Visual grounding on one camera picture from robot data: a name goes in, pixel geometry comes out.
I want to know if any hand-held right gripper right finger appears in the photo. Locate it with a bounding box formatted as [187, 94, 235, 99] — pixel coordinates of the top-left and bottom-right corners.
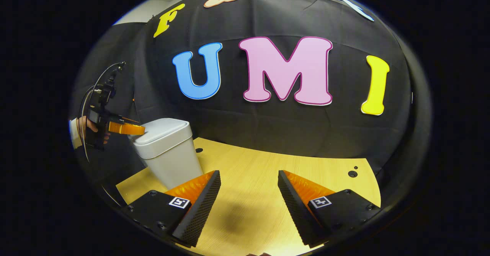
[278, 170, 382, 248]

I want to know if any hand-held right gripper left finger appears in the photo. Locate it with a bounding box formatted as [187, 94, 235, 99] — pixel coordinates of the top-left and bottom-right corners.
[122, 170, 222, 248]

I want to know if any white desktop garbage bin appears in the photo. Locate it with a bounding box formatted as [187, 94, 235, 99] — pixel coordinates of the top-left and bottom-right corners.
[131, 118, 204, 191]

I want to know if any wooden desktop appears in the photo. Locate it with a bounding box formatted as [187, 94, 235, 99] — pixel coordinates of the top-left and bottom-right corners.
[116, 137, 381, 256]

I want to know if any black backdrop cloth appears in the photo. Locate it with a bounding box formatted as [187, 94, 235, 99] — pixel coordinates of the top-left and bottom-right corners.
[71, 0, 433, 207]

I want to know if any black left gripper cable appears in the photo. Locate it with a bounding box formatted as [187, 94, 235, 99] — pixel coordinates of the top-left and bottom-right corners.
[78, 63, 123, 165]

